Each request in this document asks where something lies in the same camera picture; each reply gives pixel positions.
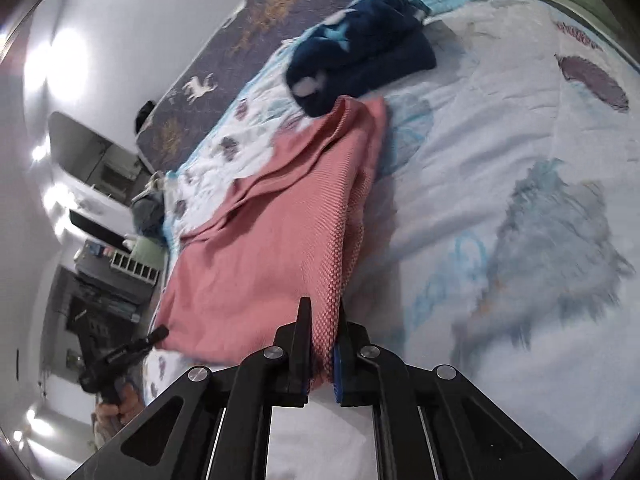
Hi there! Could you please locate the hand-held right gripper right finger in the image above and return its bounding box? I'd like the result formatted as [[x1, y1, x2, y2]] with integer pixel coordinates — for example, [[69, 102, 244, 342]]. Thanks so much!
[[330, 305, 581, 480]]

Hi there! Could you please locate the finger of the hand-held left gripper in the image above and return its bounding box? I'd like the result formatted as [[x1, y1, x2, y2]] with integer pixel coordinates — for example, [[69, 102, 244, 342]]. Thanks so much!
[[143, 325, 171, 352]]

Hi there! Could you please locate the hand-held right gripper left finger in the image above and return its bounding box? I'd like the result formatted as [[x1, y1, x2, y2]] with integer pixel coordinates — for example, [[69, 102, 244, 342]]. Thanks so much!
[[65, 297, 314, 480]]

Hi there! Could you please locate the pink knit sweater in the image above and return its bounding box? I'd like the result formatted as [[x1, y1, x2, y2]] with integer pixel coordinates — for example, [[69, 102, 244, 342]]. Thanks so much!
[[152, 96, 392, 397]]

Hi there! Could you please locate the grey blue clothes pile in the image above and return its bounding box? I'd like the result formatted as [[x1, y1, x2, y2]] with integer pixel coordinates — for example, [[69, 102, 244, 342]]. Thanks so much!
[[131, 172, 168, 237]]

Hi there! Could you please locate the person's left hand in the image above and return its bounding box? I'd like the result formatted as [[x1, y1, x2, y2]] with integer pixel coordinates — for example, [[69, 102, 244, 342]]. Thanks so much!
[[94, 379, 147, 433]]

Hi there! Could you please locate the dark shelf cabinet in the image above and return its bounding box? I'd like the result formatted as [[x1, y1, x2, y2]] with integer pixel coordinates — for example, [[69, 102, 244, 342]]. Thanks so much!
[[49, 264, 147, 386]]

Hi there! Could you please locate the white slatted rack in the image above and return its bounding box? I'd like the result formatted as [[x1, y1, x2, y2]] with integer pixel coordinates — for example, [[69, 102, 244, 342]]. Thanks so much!
[[109, 248, 162, 287]]

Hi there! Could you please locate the black garment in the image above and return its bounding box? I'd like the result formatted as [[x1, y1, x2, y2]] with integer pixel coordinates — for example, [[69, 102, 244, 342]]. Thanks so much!
[[134, 101, 158, 135]]

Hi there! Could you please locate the white shell print quilt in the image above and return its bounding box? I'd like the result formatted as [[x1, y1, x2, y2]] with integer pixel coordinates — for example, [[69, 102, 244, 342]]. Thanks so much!
[[141, 0, 640, 480]]

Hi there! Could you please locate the folded navy fleece blanket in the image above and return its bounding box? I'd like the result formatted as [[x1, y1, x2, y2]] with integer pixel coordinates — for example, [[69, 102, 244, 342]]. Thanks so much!
[[284, 0, 439, 118]]

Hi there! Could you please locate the dark deer print mattress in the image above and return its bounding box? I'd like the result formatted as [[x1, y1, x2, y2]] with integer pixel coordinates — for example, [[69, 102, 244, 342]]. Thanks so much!
[[135, 0, 531, 173]]

